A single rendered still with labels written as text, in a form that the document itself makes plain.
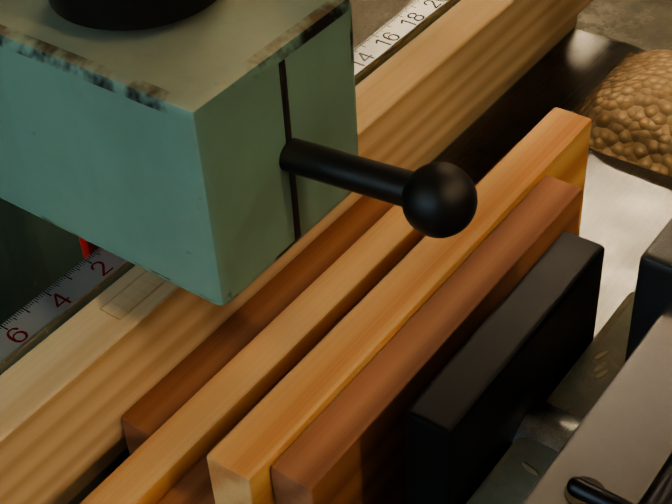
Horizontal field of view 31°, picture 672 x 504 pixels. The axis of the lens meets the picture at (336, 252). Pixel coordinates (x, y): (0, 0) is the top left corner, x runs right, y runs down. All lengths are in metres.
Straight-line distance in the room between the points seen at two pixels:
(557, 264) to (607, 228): 0.16
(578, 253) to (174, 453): 0.14
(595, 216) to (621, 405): 0.22
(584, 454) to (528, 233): 0.12
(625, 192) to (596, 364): 0.18
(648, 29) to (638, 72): 1.85
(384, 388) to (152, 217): 0.08
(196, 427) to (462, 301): 0.09
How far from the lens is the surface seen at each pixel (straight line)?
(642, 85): 0.58
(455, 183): 0.31
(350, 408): 0.35
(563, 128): 0.46
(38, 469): 0.38
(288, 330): 0.40
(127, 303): 0.39
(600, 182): 0.56
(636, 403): 0.32
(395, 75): 0.49
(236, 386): 0.39
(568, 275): 0.36
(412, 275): 0.39
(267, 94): 0.33
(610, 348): 0.39
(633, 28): 2.45
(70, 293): 0.43
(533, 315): 0.35
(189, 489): 0.37
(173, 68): 0.32
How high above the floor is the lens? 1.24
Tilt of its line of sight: 41 degrees down
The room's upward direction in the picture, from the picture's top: 4 degrees counter-clockwise
